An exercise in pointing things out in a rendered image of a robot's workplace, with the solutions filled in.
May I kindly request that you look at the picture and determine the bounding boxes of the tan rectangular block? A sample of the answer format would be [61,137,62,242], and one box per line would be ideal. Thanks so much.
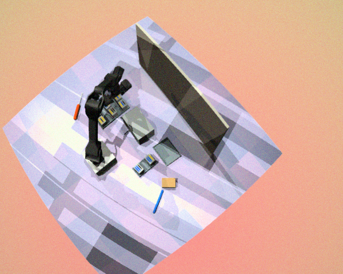
[162,178,176,188]

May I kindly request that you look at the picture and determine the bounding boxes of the large brown flat panel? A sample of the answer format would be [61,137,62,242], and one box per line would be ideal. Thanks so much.
[135,23,229,154]

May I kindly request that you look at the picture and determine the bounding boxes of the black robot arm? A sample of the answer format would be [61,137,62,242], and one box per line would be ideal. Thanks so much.
[85,66,125,167]

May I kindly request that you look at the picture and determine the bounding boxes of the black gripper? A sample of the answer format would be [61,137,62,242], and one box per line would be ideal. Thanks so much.
[100,79,132,107]

